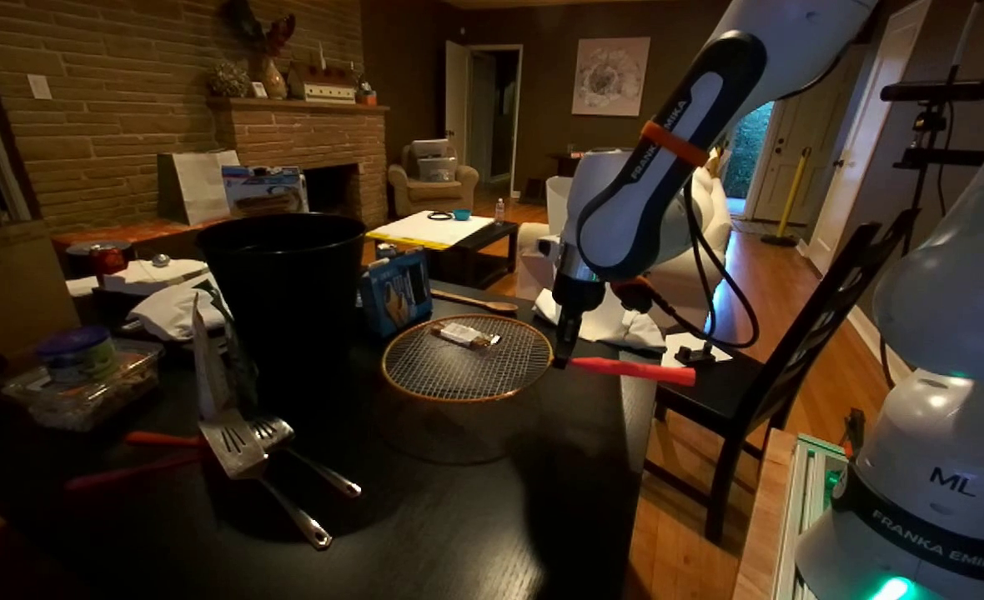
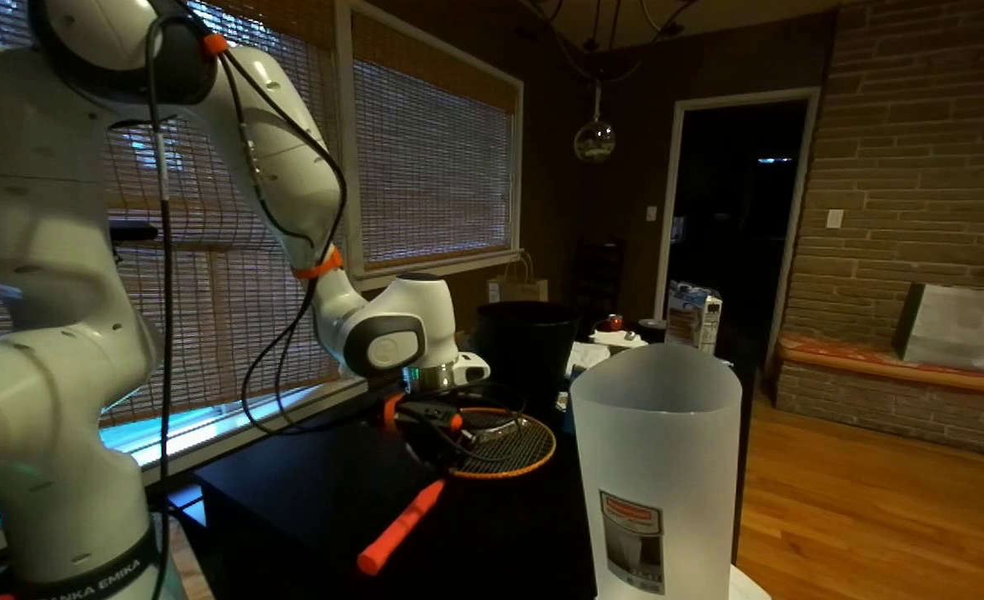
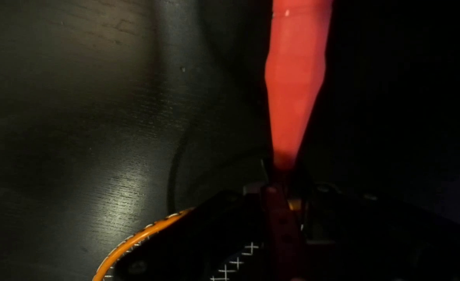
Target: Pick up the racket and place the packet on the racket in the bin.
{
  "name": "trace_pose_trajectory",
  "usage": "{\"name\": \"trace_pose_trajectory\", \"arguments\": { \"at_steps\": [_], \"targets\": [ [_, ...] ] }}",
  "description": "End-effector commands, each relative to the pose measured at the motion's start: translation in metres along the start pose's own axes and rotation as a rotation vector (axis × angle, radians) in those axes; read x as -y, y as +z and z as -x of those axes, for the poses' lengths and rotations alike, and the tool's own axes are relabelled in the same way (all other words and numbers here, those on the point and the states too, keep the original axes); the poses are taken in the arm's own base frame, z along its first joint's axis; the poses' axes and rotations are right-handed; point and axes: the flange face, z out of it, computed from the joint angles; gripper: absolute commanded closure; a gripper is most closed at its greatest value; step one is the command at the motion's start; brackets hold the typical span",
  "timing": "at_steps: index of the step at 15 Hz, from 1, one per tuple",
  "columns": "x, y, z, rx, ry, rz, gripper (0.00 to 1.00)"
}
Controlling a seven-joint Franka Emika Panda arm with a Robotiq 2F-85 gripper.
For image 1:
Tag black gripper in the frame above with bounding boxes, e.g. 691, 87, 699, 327
551, 266, 615, 374

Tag orange racket with red handle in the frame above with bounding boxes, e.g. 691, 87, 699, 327
378, 310, 699, 406

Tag small white brown packet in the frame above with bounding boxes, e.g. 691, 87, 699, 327
435, 317, 505, 355

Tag black round bin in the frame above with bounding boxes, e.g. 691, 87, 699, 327
198, 210, 371, 421

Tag white crumpled cloth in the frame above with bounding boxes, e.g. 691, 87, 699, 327
120, 269, 232, 345
535, 280, 670, 351

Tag brown wooden stick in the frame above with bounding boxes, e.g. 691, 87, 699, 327
428, 280, 522, 319

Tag white paper sheet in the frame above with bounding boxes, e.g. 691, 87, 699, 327
659, 330, 737, 374

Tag black wooden chair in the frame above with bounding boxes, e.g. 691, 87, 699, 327
651, 207, 924, 546

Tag dark coffee table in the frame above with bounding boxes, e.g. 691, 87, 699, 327
363, 207, 522, 293

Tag blue printed carton box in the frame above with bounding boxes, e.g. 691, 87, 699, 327
357, 251, 436, 341

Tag beige armchair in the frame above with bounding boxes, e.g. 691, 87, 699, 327
387, 134, 484, 216

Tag wooden robot mounting platform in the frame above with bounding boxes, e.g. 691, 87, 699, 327
731, 428, 855, 600

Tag white exterior door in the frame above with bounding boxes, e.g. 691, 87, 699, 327
741, 44, 888, 265

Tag brick fireplace with mantel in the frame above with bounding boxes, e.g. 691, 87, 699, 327
208, 97, 393, 231

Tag metal slotted tongs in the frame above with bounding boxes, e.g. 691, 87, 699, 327
193, 410, 368, 555

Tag colourful printed box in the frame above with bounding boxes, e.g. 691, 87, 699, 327
221, 165, 309, 210

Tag small mantel decoration box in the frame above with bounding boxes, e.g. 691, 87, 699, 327
300, 59, 363, 107

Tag vase with dried flowers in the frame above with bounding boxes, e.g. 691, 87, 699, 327
221, 0, 300, 103

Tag white paper stack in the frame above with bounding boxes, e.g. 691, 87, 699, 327
63, 256, 214, 299

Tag small mantel plant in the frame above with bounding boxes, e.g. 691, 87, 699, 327
199, 57, 251, 101

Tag brick hearth ledge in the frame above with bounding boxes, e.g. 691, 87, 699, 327
51, 213, 232, 260

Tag dark red bowl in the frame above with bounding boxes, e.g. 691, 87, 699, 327
60, 241, 128, 280

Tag clear plastic food container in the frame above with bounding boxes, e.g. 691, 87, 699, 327
0, 336, 168, 433

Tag jar with purple lid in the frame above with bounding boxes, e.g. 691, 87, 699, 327
37, 324, 122, 391

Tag brown paper bag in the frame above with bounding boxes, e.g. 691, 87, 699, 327
0, 213, 81, 368

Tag orange velcro cable strap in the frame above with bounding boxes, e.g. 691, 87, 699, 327
636, 118, 714, 169

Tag white interior door frame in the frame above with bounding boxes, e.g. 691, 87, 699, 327
440, 39, 531, 204

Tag yellow handled broom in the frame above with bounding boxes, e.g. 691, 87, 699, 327
760, 147, 814, 251

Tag framed white wall picture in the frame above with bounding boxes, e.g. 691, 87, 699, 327
571, 33, 655, 120

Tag red handled utensil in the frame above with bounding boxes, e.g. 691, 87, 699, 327
120, 428, 208, 449
63, 449, 203, 495

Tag black camera stand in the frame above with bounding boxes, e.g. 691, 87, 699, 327
880, 77, 984, 227

